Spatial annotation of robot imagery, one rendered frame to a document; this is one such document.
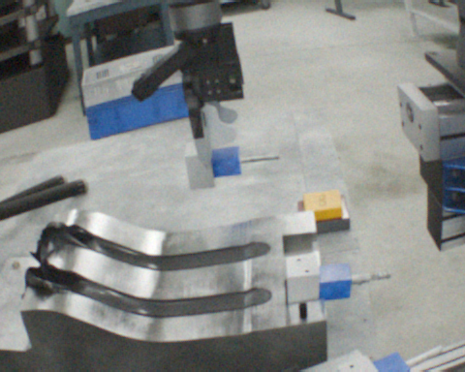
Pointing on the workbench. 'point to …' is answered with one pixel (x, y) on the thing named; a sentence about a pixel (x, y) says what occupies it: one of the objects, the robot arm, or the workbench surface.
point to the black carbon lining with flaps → (181, 307)
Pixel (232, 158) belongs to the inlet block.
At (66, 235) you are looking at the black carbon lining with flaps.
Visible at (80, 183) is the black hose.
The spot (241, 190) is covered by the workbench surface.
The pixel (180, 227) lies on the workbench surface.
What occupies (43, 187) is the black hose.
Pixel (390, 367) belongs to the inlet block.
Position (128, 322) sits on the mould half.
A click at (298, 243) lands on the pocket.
